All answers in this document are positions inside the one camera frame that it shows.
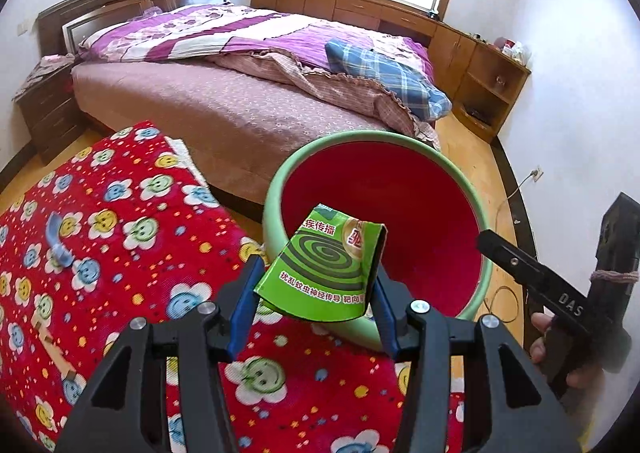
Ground purple floral quilt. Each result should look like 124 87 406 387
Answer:
77 4 441 151

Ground red smiley flower blanket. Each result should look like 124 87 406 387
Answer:
0 120 466 453

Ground dark wooden bed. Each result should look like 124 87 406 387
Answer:
37 0 453 206

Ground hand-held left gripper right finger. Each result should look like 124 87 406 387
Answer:
367 265 583 453

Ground light blue plastic strip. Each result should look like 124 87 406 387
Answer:
45 212 76 270

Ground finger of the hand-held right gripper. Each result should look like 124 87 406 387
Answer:
475 229 591 321

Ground blue plaid cloth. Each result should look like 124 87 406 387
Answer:
325 39 453 121

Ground white undercloth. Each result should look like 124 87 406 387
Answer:
167 135 221 206

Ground black device on shelf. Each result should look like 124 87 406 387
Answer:
462 105 493 124

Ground green spiral print carton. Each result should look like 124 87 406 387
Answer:
254 203 388 324

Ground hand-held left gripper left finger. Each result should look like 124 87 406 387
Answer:
55 253 266 453

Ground tan paper strip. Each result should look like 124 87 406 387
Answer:
30 313 78 379

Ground small items on cabinet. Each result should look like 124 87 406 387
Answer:
492 37 533 66

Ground thin floor cable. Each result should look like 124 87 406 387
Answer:
482 173 538 324

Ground person's right hand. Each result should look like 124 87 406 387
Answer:
529 310 606 391

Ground dark wooden nightstand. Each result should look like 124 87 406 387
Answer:
14 60 91 166

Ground wooden cabinet unit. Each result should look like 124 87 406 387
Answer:
250 0 532 144

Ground red bin with green rim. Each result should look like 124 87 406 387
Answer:
262 131 493 351

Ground pink patterned cloth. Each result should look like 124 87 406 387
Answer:
12 53 76 101

